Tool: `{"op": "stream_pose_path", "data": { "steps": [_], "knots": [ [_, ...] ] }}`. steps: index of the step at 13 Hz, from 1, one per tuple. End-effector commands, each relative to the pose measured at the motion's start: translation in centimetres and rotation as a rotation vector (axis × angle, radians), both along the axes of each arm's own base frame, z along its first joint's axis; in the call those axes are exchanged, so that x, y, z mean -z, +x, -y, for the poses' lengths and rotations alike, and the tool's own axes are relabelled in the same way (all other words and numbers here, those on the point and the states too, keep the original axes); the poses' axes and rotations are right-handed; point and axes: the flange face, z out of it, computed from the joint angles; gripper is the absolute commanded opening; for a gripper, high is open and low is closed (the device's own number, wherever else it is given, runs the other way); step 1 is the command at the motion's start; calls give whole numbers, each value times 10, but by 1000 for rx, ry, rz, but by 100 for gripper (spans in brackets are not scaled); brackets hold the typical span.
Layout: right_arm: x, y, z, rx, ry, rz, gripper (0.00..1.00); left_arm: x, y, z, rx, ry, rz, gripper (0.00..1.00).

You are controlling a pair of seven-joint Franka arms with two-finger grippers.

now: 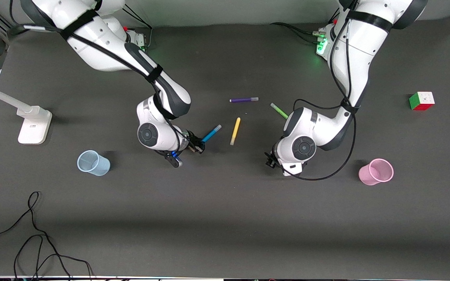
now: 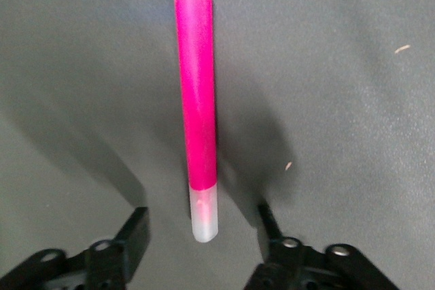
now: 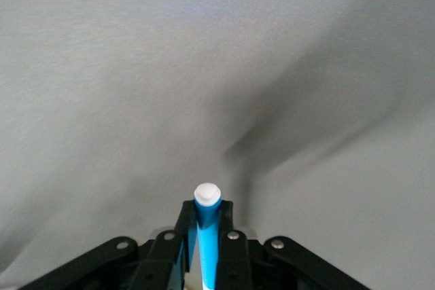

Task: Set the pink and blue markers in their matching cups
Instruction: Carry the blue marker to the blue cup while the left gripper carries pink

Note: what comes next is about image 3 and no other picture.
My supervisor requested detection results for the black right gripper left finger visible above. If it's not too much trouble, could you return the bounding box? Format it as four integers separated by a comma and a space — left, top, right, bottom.
20, 200, 198, 290

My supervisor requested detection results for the dark grey table cloth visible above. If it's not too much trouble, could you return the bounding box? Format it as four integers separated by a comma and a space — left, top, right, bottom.
0, 0, 435, 290

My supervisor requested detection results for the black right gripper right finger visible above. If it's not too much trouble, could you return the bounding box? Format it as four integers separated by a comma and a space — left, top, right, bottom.
217, 199, 371, 290

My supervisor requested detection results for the blue marker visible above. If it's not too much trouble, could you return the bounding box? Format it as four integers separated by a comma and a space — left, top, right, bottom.
193, 182, 224, 290

